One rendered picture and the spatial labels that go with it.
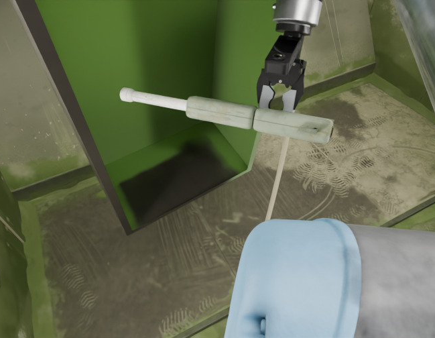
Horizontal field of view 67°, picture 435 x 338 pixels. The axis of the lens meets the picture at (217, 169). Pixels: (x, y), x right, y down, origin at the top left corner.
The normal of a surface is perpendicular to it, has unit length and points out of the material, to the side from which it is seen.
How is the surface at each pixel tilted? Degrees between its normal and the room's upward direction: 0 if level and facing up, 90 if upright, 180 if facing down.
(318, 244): 23
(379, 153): 0
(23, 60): 57
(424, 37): 78
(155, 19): 102
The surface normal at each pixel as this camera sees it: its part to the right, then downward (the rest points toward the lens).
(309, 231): 0.00, -0.96
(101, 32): 0.54, 0.73
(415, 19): -0.98, -0.21
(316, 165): -0.04, -0.67
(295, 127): -0.36, 0.22
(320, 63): 0.36, 0.18
